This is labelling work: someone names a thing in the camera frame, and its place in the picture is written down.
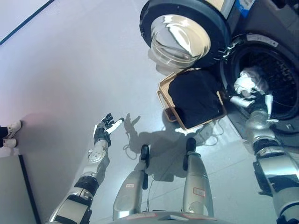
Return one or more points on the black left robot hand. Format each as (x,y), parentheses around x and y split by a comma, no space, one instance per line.
(101,131)

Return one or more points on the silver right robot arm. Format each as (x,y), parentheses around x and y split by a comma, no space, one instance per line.
(268,151)

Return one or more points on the blue washer sticker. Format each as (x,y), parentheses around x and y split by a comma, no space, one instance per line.
(245,7)

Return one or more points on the silver robot leg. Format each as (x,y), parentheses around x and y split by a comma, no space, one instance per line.
(127,193)
(197,182)

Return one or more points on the grey robot torso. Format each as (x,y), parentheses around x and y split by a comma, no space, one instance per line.
(163,218)

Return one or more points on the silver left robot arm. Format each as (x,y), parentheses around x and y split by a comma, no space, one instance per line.
(95,158)

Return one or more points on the grey front-load washing machine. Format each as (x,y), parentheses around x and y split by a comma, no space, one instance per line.
(280,67)

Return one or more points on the black garment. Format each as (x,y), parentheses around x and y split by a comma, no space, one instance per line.
(196,98)

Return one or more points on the white sneaker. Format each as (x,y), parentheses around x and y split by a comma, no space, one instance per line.
(14,128)
(9,142)

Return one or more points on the black trouser leg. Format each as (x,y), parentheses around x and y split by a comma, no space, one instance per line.
(3,135)

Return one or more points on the tan wicker laundry basket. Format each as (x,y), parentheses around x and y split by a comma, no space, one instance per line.
(165,109)

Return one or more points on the silver right robot leg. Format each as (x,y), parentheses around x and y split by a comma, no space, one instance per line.
(197,182)

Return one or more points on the white garment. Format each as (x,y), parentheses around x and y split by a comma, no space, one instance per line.
(247,80)

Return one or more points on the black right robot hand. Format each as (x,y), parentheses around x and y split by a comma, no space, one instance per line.
(255,102)

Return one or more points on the robot legs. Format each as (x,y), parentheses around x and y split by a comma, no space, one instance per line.
(127,151)

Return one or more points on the silver left robot leg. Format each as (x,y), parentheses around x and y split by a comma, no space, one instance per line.
(127,193)

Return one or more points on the white washer rim label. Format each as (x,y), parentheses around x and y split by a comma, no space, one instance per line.
(261,39)

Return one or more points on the round glass washer door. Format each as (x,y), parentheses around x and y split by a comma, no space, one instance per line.
(180,37)

